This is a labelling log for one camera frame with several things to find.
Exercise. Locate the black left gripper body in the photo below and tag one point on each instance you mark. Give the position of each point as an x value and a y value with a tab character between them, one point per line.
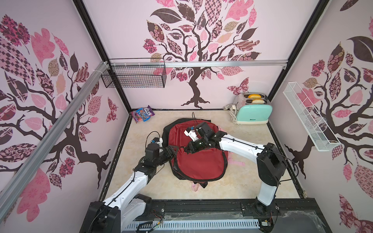
163	157

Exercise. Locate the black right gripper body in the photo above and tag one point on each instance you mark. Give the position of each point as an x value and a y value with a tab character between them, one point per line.
195	144

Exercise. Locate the black backpack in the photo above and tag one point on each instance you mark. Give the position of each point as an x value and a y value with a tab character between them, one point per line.
174	171

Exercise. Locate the pink backpack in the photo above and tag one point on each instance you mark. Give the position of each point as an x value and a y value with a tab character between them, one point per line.
231	161

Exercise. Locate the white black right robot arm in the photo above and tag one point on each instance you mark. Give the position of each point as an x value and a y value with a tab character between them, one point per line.
271	164

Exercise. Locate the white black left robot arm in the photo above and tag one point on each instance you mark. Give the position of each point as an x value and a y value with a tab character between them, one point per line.
115	213

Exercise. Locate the pink red candy bag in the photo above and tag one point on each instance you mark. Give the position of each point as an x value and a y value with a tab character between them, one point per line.
135	116

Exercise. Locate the purple Skittles candy bag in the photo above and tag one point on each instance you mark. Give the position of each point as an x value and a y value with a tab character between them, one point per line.
148	110

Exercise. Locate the blue M&M's candy bag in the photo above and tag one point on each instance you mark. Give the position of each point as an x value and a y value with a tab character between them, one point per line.
141	113

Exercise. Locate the mint green toaster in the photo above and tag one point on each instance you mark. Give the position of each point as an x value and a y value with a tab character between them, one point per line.
252	108

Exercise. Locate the white slotted cable duct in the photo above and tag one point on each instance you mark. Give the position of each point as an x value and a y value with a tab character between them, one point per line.
193	225

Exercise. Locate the aluminium rail back wall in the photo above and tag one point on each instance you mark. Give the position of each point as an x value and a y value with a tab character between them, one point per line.
192	64

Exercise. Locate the black wire basket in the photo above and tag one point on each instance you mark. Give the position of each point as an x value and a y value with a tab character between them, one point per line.
135	73

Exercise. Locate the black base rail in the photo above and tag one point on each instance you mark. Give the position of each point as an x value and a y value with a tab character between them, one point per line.
163	208

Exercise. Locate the white wire shelf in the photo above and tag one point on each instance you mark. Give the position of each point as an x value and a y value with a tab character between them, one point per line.
303	102

